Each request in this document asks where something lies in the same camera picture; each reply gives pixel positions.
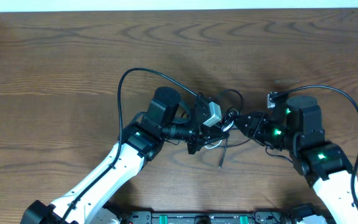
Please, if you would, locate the black usb cable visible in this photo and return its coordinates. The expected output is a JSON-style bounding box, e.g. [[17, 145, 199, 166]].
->
[[211, 89, 251, 169]]

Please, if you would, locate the white usb cable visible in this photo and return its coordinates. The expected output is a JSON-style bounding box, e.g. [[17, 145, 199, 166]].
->
[[203, 119, 236, 150]]

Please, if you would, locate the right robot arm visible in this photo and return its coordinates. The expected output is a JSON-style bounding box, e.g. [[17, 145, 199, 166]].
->
[[234, 96, 358, 223]]

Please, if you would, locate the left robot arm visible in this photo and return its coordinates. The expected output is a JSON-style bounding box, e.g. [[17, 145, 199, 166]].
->
[[21, 86, 229, 223]]

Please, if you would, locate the left camera black cable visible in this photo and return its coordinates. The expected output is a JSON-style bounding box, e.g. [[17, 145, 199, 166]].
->
[[59, 67, 200, 224]]

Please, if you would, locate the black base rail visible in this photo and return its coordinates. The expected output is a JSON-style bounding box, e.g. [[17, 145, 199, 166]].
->
[[101, 202, 332, 224]]

